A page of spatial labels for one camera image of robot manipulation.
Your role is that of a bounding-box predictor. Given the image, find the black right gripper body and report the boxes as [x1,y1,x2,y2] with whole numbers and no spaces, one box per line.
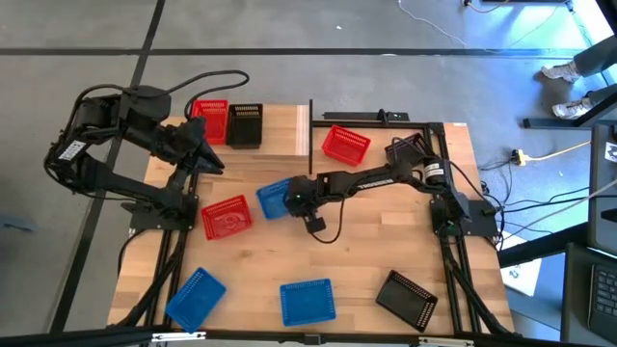
[283,174,322,218]

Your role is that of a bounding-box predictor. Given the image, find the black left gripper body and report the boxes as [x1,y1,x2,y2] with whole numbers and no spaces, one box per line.
[156,117,209,164]

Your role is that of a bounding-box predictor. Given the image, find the blue plastic basket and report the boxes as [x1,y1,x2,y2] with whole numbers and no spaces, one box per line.
[279,278,337,328]
[255,176,294,222]
[164,267,228,334]

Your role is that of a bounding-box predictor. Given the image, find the red plastic basket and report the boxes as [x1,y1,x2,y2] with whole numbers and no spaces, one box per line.
[321,124,372,168]
[191,98,230,146]
[200,194,255,241]

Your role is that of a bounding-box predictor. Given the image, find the black plastic basket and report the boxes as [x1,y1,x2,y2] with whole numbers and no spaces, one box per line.
[384,132,433,168]
[225,102,264,149]
[374,269,439,334]

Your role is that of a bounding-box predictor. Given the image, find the black power strip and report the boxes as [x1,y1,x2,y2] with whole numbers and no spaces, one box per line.
[321,109,411,122]

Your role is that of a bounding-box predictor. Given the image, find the black front crossbeam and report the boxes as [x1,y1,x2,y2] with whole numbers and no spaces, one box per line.
[0,327,617,347]

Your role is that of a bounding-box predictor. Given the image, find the white paper sheet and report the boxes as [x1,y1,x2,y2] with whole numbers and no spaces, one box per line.
[499,230,544,298]

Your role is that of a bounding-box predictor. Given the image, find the black desk leg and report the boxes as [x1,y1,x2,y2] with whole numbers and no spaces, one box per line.
[496,222,590,269]

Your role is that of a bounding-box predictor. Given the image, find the person's white shoes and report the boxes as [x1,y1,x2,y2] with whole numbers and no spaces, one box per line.
[523,89,617,130]

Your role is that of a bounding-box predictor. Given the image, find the black desk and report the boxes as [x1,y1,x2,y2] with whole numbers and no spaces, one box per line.
[560,240,617,347]

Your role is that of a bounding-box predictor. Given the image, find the grey equipment case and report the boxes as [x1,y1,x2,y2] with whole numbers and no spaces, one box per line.
[586,122,617,256]

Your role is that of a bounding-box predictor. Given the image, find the person's leg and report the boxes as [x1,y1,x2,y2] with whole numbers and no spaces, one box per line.
[573,36,617,78]
[585,84,617,107]

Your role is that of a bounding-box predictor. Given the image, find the black keyboard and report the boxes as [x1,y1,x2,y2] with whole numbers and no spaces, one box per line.
[587,262,617,334]

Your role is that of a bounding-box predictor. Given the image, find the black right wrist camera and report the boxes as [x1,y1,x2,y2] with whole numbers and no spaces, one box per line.
[305,215,328,236]

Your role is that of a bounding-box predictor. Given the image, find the black shelf post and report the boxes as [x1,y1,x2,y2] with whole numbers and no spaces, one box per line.
[308,98,315,175]

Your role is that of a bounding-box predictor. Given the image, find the black aluminium side frame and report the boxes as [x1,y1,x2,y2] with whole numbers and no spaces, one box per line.
[115,163,200,329]
[310,120,515,336]

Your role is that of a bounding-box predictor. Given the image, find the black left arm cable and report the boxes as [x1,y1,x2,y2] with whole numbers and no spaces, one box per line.
[166,69,251,120]

